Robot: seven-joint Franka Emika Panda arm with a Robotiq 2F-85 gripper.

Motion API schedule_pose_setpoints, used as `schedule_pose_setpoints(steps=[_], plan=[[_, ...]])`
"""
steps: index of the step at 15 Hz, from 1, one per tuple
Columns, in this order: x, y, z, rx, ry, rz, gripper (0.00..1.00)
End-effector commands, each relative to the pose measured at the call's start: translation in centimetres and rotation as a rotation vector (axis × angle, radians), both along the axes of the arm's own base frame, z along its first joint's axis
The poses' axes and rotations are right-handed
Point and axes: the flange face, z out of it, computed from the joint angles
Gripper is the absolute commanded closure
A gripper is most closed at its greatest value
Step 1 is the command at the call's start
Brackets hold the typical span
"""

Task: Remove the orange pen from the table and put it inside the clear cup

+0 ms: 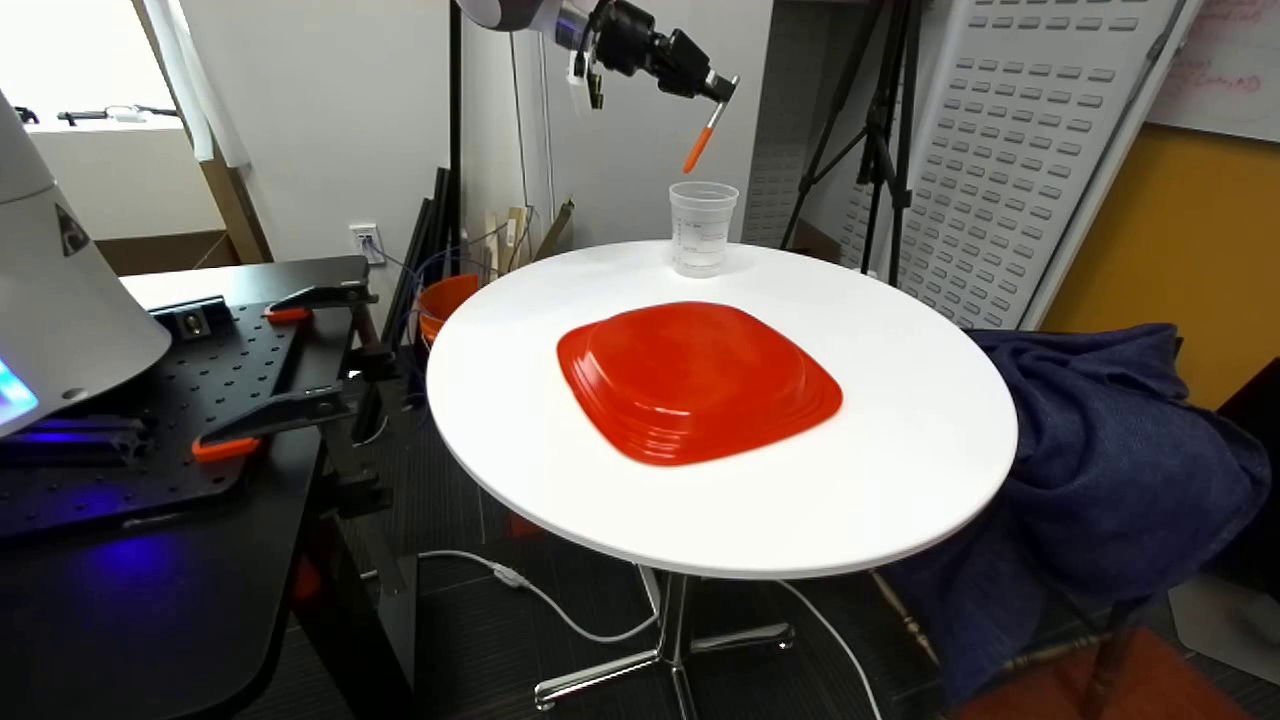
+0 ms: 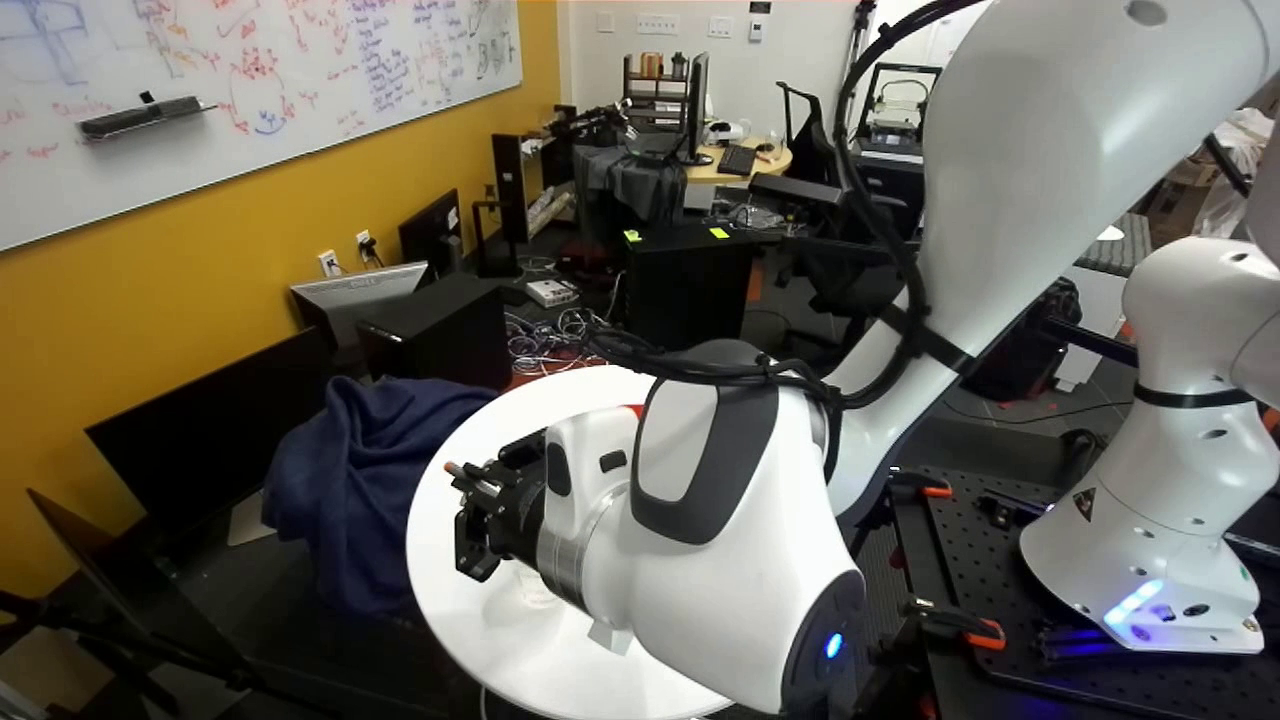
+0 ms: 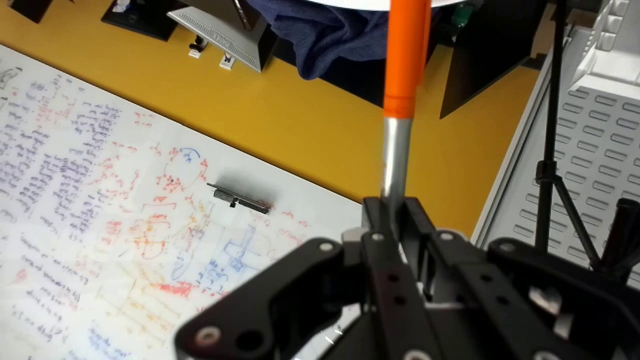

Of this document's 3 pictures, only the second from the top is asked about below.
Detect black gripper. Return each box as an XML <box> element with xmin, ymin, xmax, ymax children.
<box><xmin>445</xmin><ymin>427</ymin><xmax>553</xmax><ymax>588</ymax></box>

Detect round white table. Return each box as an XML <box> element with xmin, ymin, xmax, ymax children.
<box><xmin>402</xmin><ymin>364</ymin><xmax>736</xmax><ymax>720</ymax></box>

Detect navy blue cloth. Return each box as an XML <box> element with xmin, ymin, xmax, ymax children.
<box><xmin>260</xmin><ymin>374</ymin><xmax>500</xmax><ymax>625</ymax></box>

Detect black storage cabinet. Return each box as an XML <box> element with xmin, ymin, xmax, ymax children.
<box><xmin>357</xmin><ymin>274</ymin><xmax>516</xmax><ymax>391</ymax></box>

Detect black monitor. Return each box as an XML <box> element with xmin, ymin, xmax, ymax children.
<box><xmin>398</xmin><ymin>187</ymin><xmax>470</xmax><ymax>277</ymax></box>

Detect black computer case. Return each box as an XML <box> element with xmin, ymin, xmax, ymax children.
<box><xmin>615</xmin><ymin>217</ymin><xmax>764</xmax><ymax>351</ymax></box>

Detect black flat panel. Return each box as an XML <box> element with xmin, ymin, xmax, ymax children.
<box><xmin>79</xmin><ymin>323</ymin><xmax>336</xmax><ymax>538</ymax></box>

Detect black shelf rack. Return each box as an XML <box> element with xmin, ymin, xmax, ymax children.
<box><xmin>620</xmin><ymin>49</ymin><xmax>712</xmax><ymax>152</ymax></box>

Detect black breadboard table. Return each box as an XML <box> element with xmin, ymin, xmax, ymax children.
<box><xmin>852</xmin><ymin>458</ymin><xmax>1280</xmax><ymax>720</ymax></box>

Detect whiteboard with writing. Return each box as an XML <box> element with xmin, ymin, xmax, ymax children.
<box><xmin>0</xmin><ymin>0</ymin><xmax>530</xmax><ymax>255</ymax></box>

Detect black whiteboard eraser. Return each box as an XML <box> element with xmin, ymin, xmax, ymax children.
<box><xmin>78</xmin><ymin>94</ymin><xmax>211</xmax><ymax>140</ymax></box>

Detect white cable tangle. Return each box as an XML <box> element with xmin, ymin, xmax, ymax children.
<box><xmin>514</xmin><ymin>298</ymin><xmax>615</xmax><ymax>385</ymax></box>

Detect black clamp orange handle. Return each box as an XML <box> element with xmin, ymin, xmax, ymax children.
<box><xmin>906</xmin><ymin>597</ymin><xmax>1014</xmax><ymax>658</ymax></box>
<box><xmin>884</xmin><ymin>473</ymin><xmax>958</xmax><ymax>510</ymax></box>

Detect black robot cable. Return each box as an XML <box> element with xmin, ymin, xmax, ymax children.
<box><xmin>604</xmin><ymin>0</ymin><xmax>975</xmax><ymax>418</ymax></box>

